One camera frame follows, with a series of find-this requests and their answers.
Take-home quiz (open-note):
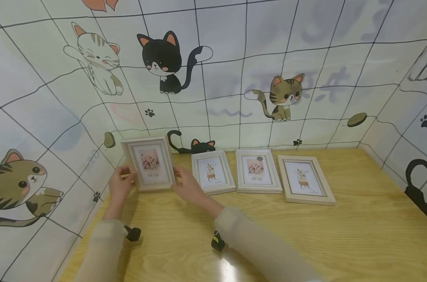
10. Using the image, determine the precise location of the person's left hand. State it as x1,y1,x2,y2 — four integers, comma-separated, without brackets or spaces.
108,166,138,215

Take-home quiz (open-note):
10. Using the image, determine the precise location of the person's right hand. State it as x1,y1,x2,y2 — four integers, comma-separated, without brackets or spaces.
172,167,207,208

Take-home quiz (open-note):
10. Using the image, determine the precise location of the white frame with flower picture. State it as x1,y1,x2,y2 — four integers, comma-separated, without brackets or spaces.
235,149,283,194
120,137,177,192

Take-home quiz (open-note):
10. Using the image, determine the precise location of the person's left forearm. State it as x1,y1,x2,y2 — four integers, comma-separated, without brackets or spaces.
73,204,127,282

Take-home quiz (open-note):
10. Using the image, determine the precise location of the person's right forearm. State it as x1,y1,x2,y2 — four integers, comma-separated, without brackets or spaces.
198,195,321,282

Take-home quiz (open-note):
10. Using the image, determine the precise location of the black wrist band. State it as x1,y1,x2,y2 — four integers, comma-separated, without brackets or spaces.
124,225,142,242
211,231,226,252

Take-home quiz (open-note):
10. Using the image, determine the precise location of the white frame with plant picture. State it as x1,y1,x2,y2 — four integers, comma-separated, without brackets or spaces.
191,150,237,196

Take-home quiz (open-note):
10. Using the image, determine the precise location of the beige frame with plant picture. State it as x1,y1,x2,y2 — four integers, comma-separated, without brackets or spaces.
277,155,337,206

